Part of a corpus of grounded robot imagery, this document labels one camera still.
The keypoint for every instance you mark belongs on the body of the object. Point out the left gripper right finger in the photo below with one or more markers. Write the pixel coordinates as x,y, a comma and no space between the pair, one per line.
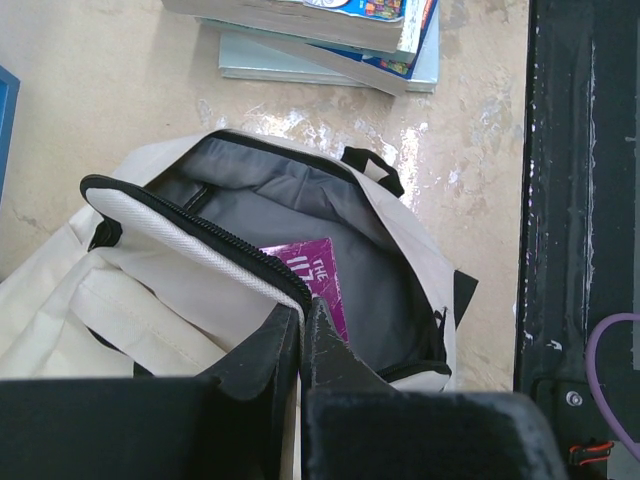
356,426

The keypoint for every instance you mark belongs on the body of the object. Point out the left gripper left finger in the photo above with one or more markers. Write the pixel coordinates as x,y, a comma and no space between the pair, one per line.
235,420

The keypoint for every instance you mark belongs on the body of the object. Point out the beige student backpack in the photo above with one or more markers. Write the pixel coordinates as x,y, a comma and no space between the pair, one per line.
161,273

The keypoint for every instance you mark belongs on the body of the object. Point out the purple treehouse book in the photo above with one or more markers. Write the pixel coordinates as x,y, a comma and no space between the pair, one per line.
315,263

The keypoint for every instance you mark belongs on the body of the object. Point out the blue cartoon paperback book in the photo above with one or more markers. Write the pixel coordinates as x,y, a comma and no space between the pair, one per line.
346,23

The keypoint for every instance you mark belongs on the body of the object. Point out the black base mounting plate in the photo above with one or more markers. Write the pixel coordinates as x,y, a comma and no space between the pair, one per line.
577,328

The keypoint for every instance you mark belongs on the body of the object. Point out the dark blue cover book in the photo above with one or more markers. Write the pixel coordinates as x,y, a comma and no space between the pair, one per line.
360,60

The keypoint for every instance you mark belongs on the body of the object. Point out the colourful wooden shelf unit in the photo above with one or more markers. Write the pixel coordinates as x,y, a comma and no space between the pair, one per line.
9,90

